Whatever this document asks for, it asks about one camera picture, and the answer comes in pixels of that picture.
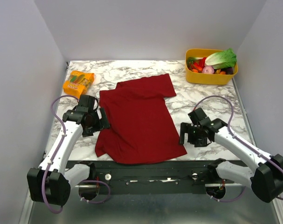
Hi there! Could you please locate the red t-shirt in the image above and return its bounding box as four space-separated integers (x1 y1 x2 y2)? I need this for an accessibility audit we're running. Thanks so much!
95 74 187 164

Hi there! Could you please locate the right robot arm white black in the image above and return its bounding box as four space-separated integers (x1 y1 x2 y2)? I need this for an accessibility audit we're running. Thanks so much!
179 108 283 203

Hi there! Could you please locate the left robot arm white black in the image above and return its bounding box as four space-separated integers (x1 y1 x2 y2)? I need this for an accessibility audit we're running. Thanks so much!
27 95 110 207

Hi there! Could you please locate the orange snack packet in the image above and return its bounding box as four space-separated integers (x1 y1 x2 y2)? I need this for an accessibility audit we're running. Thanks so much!
62 71 95 98

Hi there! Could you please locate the yellow plastic bin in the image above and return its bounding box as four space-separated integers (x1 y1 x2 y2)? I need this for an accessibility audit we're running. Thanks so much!
185 49 238 85

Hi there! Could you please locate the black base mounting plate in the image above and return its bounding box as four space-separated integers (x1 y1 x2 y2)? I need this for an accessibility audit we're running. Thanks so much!
40 160 265 196

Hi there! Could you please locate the toy pink onion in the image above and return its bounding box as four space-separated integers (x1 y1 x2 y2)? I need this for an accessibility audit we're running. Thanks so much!
202 65 214 74

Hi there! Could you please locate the toy red pepper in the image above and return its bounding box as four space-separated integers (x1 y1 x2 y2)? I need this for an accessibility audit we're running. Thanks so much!
193 57 206 70

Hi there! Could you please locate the toy lettuce head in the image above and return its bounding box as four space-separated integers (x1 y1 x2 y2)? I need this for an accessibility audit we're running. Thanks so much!
205 48 237 70

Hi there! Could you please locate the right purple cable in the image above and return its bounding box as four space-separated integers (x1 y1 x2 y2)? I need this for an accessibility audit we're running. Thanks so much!
193 95 283 203

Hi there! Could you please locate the purple cable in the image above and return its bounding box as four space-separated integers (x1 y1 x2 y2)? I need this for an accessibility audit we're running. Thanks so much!
41 94 111 214
193 95 283 203

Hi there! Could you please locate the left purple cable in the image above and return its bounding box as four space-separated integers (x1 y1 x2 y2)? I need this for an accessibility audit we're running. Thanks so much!
41 94 111 214

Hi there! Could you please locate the aluminium rail frame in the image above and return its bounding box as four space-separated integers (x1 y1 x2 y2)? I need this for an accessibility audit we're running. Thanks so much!
20 182 283 224

